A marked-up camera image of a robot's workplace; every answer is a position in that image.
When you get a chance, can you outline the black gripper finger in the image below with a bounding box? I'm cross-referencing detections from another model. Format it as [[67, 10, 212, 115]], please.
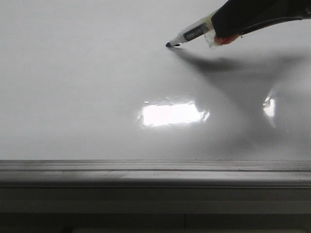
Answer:
[[211, 0, 311, 38]]

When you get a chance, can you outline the white black whiteboard marker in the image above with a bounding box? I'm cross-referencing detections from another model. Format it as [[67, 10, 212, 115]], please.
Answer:
[[165, 13, 220, 48]]

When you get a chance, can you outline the grey aluminium whiteboard frame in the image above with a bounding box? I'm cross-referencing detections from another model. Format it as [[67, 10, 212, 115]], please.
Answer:
[[0, 160, 311, 188]]

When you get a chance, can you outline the red magnet taped to marker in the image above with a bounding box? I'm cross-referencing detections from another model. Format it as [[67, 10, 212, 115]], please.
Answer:
[[204, 31, 240, 49]]

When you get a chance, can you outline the white whiteboard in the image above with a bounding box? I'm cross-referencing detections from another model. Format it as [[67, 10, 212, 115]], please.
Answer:
[[0, 0, 311, 160]]

